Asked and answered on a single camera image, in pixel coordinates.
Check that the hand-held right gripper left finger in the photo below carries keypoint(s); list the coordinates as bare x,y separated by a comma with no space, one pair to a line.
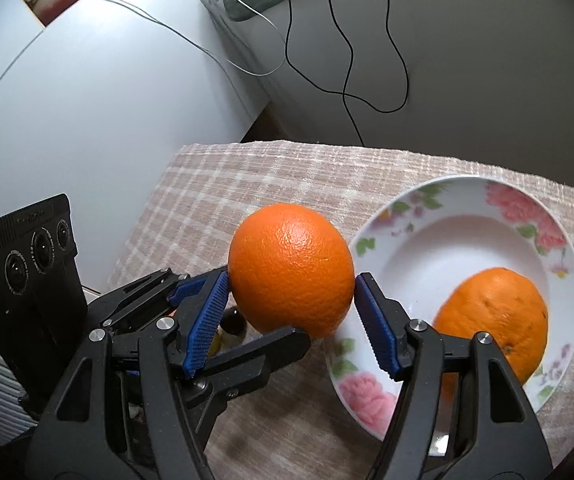
207,330

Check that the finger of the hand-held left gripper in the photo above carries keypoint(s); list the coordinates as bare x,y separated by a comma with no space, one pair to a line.
267,352
184,291

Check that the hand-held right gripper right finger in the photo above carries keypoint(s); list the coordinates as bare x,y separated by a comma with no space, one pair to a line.
377,325

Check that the large oval orange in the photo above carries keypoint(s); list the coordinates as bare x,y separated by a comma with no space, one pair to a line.
292,265

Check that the floral white plate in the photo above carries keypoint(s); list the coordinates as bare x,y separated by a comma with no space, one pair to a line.
442,245

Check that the round orange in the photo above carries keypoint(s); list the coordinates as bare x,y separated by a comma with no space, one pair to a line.
497,310

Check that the small dark-capped bottle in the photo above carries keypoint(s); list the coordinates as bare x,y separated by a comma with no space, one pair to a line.
232,322

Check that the beige checked tablecloth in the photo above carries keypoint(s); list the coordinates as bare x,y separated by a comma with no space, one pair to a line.
277,175

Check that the white wardrobe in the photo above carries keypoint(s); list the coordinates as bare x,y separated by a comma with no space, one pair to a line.
92,110

